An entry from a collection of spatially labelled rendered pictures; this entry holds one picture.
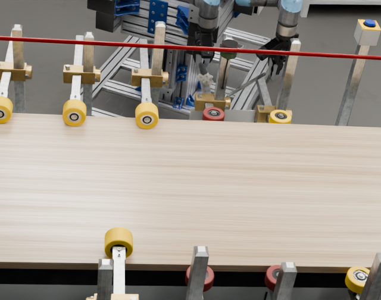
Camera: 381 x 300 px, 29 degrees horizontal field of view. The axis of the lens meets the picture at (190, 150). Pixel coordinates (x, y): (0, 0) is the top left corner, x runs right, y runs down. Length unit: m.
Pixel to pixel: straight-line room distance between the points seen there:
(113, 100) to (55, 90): 0.54
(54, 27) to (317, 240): 3.10
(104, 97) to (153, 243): 1.88
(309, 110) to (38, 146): 2.31
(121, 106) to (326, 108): 1.31
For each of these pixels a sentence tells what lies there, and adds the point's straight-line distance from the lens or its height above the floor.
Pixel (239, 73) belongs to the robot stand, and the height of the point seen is 0.21.
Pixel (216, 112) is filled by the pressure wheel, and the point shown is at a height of 0.90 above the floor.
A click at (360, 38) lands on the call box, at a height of 1.18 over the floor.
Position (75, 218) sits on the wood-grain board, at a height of 0.90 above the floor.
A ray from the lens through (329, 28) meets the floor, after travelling 5.42.
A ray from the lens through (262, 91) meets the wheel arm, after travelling 3.05.
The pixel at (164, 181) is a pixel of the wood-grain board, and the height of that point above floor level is 0.90.
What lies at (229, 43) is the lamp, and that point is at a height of 1.14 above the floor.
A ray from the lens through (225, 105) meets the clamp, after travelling 2.87.
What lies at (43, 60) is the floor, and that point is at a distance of 4.67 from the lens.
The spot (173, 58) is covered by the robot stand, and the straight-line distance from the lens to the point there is 3.72.
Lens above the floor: 2.47
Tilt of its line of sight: 38 degrees down
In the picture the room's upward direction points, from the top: 8 degrees clockwise
